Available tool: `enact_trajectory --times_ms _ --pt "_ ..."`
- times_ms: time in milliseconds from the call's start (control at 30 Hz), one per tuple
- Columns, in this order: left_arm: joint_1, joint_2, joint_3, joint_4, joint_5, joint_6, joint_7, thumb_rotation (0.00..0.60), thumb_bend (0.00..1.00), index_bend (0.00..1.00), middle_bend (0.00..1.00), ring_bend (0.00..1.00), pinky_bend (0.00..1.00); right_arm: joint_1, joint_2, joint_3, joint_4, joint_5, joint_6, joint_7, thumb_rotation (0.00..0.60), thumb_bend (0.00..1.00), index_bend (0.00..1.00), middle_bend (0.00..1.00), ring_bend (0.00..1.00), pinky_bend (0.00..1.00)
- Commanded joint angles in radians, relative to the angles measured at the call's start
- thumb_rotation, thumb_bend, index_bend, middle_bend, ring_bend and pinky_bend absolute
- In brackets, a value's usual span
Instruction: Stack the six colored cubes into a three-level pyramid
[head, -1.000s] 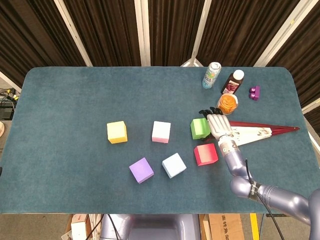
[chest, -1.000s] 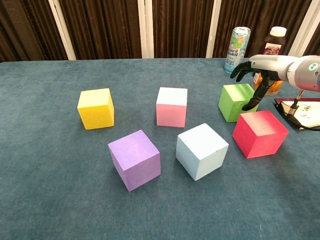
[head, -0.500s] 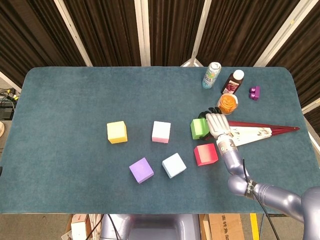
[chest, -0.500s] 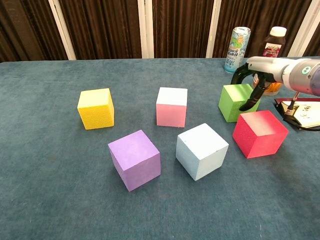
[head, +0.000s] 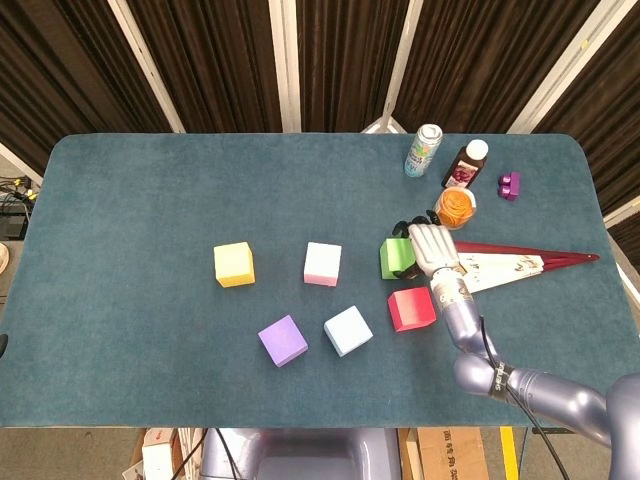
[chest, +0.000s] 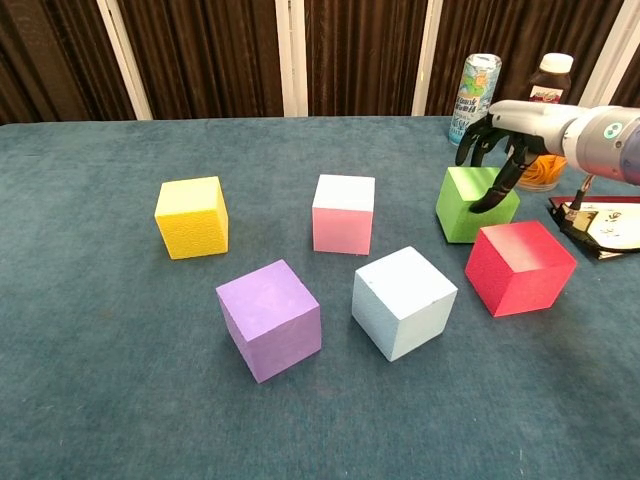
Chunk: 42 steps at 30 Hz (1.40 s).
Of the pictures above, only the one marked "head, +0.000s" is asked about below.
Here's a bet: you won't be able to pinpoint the yellow foam cube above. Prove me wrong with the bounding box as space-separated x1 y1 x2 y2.
213 241 256 289

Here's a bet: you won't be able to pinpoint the dark juice bottle white cap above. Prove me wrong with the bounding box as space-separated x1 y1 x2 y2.
441 139 490 190

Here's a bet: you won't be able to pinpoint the black cable at torso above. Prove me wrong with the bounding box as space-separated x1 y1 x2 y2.
174 427 241 480

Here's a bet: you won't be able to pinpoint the lavender robot torso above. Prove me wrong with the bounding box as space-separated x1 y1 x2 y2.
199 427 404 480

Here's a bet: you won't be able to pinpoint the purple foam cube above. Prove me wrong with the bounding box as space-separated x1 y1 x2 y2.
257 314 309 369

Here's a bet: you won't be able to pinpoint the brown printed cardboard box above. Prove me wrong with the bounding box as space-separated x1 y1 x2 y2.
416 427 490 480

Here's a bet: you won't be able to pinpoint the white partition frame post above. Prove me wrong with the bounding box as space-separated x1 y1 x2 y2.
359 0 425 134
507 0 626 134
602 196 640 227
107 0 186 134
268 0 302 134
0 142 45 187

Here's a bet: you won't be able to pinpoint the dark brown curtain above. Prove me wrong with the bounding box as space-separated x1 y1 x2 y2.
0 0 640 241

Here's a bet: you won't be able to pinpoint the black equipment box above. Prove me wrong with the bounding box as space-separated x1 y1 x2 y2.
0 212 30 241

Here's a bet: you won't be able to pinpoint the purple toy brick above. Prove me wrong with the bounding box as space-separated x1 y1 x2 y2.
497 171 522 202

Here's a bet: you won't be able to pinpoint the white green drink can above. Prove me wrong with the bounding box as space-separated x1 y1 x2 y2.
403 123 444 179

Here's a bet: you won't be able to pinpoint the white cardboard box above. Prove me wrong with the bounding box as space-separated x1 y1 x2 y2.
141 427 184 480

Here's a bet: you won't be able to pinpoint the red foam cube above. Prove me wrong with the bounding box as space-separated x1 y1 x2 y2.
387 286 438 334

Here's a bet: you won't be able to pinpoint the red paper folding fan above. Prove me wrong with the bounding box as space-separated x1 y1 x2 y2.
452 241 601 295

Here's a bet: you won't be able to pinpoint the orange lidded cup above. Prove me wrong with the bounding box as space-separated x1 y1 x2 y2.
432 187 478 231

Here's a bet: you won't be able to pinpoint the green foam cube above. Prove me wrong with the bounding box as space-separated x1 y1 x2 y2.
380 237 417 280

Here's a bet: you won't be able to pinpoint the pink foam cube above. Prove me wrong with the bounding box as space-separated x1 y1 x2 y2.
303 241 343 287

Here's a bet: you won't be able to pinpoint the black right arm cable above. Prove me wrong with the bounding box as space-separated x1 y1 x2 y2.
477 314 571 480

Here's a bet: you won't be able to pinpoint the teal table cloth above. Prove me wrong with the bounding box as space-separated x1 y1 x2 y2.
0 132 640 430

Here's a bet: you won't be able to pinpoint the tangled cables with yellow plugs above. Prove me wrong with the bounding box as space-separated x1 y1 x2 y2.
0 175 39 211

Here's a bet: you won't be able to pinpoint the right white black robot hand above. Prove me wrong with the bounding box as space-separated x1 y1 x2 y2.
391 212 461 282

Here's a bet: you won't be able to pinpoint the light blue foam cube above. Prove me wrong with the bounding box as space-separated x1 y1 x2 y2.
323 305 374 358

